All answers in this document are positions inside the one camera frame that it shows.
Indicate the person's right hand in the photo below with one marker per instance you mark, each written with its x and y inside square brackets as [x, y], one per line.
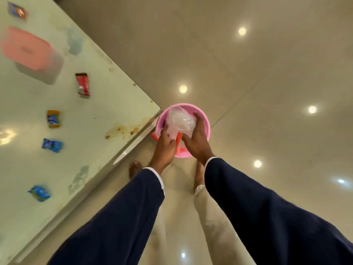
[198, 143]

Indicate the person's left hand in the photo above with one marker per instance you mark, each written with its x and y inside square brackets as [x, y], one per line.
[164, 151]

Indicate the clear zip bag red zipper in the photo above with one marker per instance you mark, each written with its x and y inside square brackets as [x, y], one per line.
[180, 121]

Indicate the red candy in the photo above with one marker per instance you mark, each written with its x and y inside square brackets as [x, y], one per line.
[82, 84]

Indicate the yellow blue candy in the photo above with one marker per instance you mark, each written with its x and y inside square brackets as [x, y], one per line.
[53, 118]

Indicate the clear container pink lid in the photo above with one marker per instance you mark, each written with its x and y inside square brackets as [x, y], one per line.
[30, 52]

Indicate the blue orange white candy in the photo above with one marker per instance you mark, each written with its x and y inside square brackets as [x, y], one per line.
[17, 11]

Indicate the person's left forearm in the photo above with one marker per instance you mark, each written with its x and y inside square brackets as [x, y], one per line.
[118, 223]

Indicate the person's right forearm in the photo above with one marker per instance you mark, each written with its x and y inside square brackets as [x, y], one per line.
[262, 218]

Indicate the person's left leg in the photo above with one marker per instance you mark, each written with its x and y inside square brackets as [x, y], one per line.
[135, 169]

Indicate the person's leg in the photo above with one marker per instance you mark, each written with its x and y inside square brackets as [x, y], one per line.
[220, 231]
[135, 169]

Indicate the person's right leg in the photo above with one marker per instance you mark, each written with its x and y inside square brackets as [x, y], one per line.
[220, 231]

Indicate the pink plastic bin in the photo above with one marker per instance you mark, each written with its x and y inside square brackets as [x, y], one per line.
[187, 106]

